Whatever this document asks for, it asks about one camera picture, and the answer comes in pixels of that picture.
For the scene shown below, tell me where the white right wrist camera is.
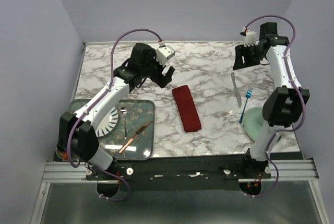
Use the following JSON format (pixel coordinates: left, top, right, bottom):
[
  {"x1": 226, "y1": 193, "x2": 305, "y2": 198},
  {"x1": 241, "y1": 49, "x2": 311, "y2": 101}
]
[{"x1": 240, "y1": 27, "x2": 257, "y2": 47}]

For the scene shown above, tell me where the dark red cloth napkin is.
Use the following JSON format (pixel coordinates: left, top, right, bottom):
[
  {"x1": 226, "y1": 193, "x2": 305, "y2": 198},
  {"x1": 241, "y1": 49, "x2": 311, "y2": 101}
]
[{"x1": 172, "y1": 85, "x2": 201, "y2": 133}]

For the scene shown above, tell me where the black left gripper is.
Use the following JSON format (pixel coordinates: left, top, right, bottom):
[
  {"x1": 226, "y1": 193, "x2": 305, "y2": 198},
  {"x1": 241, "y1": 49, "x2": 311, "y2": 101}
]
[{"x1": 140, "y1": 49, "x2": 174, "y2": 88}]

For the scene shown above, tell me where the blue handled fork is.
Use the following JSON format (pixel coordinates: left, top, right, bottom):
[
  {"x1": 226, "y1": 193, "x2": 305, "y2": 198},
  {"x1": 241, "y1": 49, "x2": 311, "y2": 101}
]
[{"x1": 239, "y1": 88, "x2": 253, "y2": 124}]

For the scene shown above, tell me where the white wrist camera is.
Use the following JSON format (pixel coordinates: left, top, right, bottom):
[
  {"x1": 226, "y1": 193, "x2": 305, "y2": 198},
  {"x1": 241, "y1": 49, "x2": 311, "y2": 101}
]
[
  {"x1": 240, "y1": 27, "x2": 257, "y2": 47},
  {"x1": 156, "y1": 41, "x2": 175, "y2": 67}
]

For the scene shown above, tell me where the teal floral serving tray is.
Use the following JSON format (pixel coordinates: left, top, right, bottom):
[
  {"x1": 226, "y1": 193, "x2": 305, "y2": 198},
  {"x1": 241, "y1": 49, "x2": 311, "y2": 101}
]
[{"x1": 67, "y1": 99, "x2": 156, "y2": 161}]

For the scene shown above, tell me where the aluminium frame rail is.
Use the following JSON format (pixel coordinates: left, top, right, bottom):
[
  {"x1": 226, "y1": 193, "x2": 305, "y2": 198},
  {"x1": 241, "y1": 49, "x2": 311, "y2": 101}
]
[{"x1": 42, "y1": 157, "x2": 319, "y2": 183}]

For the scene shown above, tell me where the black and orange cup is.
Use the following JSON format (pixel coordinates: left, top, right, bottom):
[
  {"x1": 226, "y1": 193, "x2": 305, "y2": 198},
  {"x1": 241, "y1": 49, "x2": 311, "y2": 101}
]
[{"x1": 56, "y1": 149, "x2": 68, "y2": 161}]

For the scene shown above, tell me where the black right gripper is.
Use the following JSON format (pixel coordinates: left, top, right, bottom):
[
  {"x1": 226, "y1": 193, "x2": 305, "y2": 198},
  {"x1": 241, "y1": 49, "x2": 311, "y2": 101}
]
[{"x1": 231, "y1": 43, "x2": 264, "y2": 70}]

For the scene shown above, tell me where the silver table knife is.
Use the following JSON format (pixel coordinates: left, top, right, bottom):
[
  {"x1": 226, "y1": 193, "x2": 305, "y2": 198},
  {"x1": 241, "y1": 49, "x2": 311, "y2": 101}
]
[{"x1": 231, "y1": 72, "x2": 242, "y2": 108}]

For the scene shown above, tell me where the blue striped white plate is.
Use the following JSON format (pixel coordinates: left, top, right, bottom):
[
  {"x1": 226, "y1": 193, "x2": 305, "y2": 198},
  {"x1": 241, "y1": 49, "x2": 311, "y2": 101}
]
[{"x1": 96, "y1": 107, "x2": 119, "y2": 138}]

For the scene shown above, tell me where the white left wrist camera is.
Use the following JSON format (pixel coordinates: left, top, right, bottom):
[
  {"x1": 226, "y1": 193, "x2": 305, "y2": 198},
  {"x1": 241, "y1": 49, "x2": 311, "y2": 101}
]
[{"x1": 156, "y1": 41, "x2": 175, "y2": 67}]

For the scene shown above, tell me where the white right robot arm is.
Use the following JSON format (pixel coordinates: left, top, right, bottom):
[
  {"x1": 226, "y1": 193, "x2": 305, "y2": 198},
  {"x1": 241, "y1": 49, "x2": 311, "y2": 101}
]
[{"x1": 233, "y1": 22, "x2": 310, "y2": 178}]

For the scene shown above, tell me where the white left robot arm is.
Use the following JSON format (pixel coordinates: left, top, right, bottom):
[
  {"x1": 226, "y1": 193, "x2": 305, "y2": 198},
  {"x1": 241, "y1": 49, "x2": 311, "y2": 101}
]
[{"x1": 58, "y1": 42, "x2": 175, "y2": 180}]

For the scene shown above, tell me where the rose gold knife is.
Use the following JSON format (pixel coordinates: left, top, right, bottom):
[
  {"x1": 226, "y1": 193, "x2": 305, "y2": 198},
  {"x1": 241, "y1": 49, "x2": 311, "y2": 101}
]
[{"x1": 118, "y1": 121, "x2": 152, "y2": 154}]

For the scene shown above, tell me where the light green plate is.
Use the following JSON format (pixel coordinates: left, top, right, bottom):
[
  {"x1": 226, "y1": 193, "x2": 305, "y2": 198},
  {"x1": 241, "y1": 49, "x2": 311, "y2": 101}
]
[{"x1": 242, "y1": 107, "x2": 275, "y2": 143}]

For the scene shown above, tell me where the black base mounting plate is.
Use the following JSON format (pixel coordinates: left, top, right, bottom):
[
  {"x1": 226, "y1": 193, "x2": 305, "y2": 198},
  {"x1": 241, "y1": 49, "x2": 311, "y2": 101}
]
[{"x1": 87, "y1": 155, "x2": 271, "y2": 192}]

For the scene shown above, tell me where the silver spoon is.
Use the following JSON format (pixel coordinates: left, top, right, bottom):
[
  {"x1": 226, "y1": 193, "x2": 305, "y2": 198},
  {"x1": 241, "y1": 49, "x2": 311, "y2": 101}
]
[{"x1": 120, "y1": 107, "x2": 128, "y2": 140}]

